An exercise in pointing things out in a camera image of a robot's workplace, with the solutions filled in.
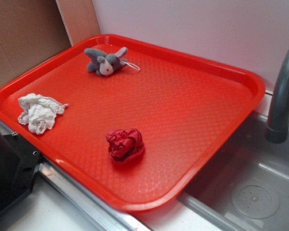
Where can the gray plush bunny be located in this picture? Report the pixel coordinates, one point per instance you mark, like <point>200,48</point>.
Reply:
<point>106,64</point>

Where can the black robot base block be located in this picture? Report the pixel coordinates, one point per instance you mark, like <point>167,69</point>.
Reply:
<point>19,163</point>

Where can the red plastic tray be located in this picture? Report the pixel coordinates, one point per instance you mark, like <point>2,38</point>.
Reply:
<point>184,106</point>

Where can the crumpled red cloth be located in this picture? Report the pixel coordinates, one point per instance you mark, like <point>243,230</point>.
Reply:
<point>125,145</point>

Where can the crumpled white cloth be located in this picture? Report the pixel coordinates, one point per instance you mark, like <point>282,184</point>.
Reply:
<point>39,112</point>

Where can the gray sink basin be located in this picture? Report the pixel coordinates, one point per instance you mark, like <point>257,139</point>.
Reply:
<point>245,186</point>

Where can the gray faucet spout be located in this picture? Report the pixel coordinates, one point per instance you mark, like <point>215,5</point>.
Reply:
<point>278,118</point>

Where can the brown cardboard panel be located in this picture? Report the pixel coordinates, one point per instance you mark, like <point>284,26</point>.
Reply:
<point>33,31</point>

